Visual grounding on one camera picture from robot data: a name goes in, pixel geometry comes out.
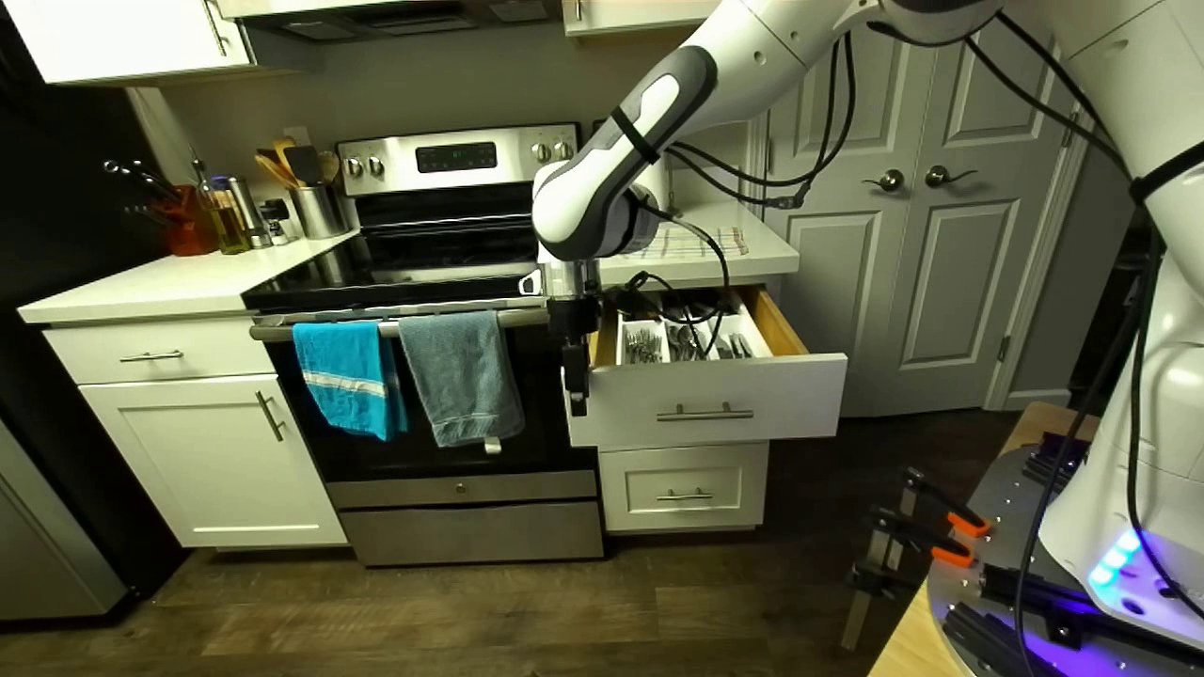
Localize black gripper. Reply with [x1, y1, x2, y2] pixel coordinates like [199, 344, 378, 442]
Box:
[537, 255, 601, 422]

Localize white drawer with cutlery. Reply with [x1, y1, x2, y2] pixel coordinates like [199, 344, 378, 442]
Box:
[562, 281, 852, 453]

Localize white panelled drawer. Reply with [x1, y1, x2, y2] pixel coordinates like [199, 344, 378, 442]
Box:
[596, 444, 772, 538]

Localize white cutlery organizer tray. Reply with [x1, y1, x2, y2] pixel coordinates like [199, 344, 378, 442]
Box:
[613, 296, 774, 368]

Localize grey hand towel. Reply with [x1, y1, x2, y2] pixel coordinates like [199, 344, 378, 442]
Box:
[394, 314, 530, 454]

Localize stainless steel electric stove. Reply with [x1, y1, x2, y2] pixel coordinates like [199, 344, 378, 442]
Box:
[239, 122, 609, 573]

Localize small white countertop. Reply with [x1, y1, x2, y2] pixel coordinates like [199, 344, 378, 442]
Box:
[600, 200, 803, 293]

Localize blue striped towel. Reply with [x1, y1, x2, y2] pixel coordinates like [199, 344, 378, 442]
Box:
[292, 319, 412, 444]

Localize white panelled closet door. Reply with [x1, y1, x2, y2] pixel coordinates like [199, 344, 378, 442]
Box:
[916, 4, 1102, 415]
[748, 49, 927, 422]

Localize utensil crock with utensils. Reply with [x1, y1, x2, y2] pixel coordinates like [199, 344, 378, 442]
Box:
[254, 127, 347, 245]

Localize silver container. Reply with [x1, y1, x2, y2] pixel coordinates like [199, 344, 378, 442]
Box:
[254, 183, 307, 250]

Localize white base cabinet door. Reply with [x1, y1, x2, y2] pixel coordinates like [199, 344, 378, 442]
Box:
[80, 373, 350, 552]

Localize glass oil bottle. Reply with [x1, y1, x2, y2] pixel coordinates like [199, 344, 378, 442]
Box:
[197, 162, 255, 255]

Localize over-range microwave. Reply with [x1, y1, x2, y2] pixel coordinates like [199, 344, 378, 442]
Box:
[220, 0, 562, 49]

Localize black orange bar clamp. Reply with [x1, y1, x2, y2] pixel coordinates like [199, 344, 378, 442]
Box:
[892, 462, 1003, 545]
[840, 503, 985, 656]

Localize red vase with branches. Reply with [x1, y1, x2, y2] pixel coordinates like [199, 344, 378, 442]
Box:
[97, 155, 228, 259]

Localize long white countertop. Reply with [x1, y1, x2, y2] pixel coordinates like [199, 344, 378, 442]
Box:
[14, 230, 360, 330]

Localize aluminium robot mounting plate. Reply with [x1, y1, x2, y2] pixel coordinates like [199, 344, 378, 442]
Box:
[927, 435, 1204, 677]

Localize black refrigerator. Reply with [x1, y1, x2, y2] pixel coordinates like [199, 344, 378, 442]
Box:
[0, 12, 192, 607]

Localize grey appliance side panel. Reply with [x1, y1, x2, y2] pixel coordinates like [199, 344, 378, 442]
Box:
[0, 422, 133, 629]

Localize white wall cabinet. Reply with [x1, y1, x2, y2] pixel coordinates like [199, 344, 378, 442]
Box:
[557, 0, 729, 38]
[0, 0, 259, 89]

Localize white drawer with bar handle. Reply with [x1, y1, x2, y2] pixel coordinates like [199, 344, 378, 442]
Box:
[41, 314, 279, 393]

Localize black bracket bars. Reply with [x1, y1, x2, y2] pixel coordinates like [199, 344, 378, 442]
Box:
[941, 600, 1068, 677]

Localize black base cable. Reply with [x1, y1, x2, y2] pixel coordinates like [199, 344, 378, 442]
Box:
[1003, 239, 1204, 656]

